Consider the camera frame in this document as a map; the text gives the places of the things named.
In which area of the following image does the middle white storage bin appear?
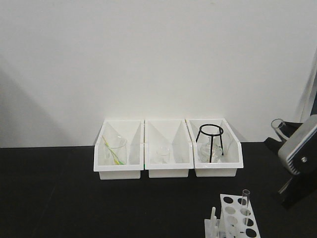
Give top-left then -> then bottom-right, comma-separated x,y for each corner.
144,119 -> 194,179

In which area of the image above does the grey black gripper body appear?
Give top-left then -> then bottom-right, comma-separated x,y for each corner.
264,115 -> 317,208

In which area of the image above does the glass beaker in left bin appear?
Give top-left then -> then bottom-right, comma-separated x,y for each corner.
104,135 -> 127,165

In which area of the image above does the black metal tripod stand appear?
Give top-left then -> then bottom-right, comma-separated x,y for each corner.
196,123 -> 224,156

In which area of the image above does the glass flask in right bin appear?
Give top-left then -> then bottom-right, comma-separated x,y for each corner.
200,143 -> 223,163

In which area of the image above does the yellow green stirring rod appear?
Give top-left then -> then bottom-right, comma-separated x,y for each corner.
102,135 -> 125,165

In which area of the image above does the left white storage bin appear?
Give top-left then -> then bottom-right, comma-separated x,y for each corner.
93,119 -> 144,180

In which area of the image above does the right white storage bin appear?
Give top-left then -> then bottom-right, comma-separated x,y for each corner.
185,118 -> 244,178

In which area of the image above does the clear glass test tube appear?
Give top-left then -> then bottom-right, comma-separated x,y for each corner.
270,119 -> 289,143

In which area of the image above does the white storage bin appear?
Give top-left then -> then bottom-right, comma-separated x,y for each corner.
144,119 -> 194,179
185,118 -> 244,178
93,119 -> 144,180

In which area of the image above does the white test tube rack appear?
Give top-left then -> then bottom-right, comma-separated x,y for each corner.
204,194 -> 261,238

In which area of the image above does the small glass beaker middle bin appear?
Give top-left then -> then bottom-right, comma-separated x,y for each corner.
155,147 -> 170,164

